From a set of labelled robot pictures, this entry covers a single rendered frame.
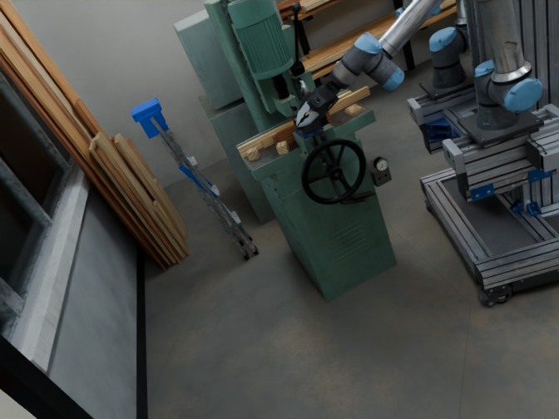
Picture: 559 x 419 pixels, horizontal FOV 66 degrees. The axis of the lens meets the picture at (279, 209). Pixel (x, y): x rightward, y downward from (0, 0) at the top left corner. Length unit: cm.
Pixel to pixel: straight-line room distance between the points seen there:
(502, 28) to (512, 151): 52
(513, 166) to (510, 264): 43
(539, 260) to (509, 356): 41
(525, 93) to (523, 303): 100
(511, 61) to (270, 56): 87
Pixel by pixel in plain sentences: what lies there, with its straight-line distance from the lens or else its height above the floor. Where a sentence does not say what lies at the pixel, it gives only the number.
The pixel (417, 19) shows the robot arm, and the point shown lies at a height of 130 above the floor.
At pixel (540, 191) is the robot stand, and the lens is 229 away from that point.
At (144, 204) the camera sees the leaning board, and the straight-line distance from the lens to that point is 306.
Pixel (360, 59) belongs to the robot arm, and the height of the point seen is 129.
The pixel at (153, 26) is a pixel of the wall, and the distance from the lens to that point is 413.
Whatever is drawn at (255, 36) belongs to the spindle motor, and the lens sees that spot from 183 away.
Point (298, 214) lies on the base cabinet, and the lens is 201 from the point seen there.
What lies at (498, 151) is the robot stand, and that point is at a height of 73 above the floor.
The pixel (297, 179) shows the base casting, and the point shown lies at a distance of 194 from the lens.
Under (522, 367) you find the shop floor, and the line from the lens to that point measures 203.
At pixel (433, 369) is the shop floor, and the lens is 204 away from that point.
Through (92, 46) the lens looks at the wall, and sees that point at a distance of 416.
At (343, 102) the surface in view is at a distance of 210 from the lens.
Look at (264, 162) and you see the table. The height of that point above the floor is 90.
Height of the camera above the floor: 170
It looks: 32 degrees down
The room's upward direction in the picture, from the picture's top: 24 degrees counter-clockwise
